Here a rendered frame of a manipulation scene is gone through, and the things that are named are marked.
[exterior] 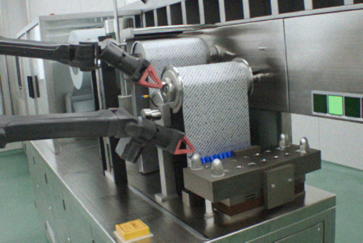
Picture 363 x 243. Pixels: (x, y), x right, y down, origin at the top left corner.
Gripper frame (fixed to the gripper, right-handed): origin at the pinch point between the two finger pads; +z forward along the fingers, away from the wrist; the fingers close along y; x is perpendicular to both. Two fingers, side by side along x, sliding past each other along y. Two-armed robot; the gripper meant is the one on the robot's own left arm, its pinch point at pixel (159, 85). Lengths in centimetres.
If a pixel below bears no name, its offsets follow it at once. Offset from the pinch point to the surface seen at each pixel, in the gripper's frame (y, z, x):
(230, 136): 2.7, 28.0, -2.0
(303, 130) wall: -241, 247, 107
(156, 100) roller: -14.5, 6.4, -1.2
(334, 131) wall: -194, 248, 109
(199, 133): 3.4, 17.3, -6.5
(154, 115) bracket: -3.5, 4.5, -7.8
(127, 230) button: 14.8, 6.7, -40.6
